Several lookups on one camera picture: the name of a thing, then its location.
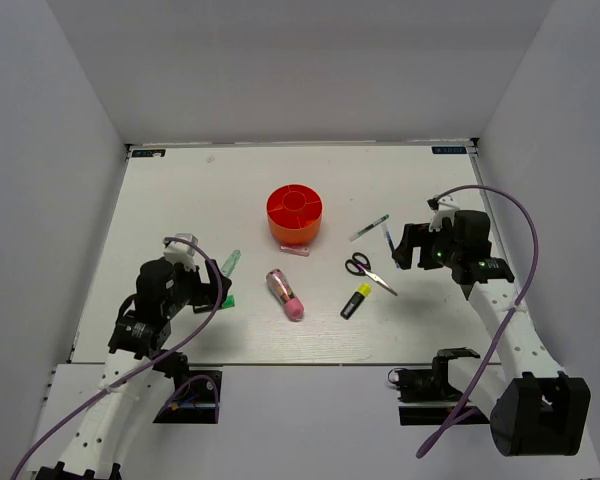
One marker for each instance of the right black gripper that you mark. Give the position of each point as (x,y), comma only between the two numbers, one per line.
(425,239)

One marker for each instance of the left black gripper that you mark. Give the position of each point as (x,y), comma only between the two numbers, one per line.
(204,291)

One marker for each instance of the blue pen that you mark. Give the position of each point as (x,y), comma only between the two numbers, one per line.
(388,237)

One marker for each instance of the green transparent pen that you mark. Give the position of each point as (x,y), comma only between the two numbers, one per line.
(229,265)

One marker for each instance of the green white pen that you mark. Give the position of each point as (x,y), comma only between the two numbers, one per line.
(368,228)

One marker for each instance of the yellow highlighter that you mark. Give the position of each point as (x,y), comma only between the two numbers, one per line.
(355,301)

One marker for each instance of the pink eraser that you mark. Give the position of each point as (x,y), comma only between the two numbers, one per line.
(295,250)

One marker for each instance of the green highlighter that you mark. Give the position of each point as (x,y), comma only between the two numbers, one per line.
(229,302)

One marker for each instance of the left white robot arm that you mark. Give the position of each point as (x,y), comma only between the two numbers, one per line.
(137,366)

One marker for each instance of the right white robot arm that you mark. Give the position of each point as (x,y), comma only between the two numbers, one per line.
(533,407)

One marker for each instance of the pink capped marker case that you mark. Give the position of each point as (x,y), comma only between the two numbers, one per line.
(279,286)

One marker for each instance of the right corner label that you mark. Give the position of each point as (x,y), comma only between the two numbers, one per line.
(448,150)

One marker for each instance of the corner label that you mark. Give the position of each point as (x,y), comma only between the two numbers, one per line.
(148,153)
(448,150)

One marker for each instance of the orange round organizer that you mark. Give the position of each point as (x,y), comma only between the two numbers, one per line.
(294,214)

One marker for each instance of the left corner label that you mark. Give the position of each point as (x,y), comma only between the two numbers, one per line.
(148,153)

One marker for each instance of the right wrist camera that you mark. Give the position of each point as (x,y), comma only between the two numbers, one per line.
(443,207)

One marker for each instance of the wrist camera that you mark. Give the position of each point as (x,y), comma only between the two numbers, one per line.
(443,207)
(181,252)

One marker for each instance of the black handled scissors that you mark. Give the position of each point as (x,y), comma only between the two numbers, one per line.
(359,265)

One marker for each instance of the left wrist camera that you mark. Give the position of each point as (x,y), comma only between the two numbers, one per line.
(181,252)

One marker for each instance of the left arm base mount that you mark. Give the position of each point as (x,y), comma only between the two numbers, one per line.
(197,401)

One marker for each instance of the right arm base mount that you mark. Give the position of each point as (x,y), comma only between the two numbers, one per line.
(425,395)

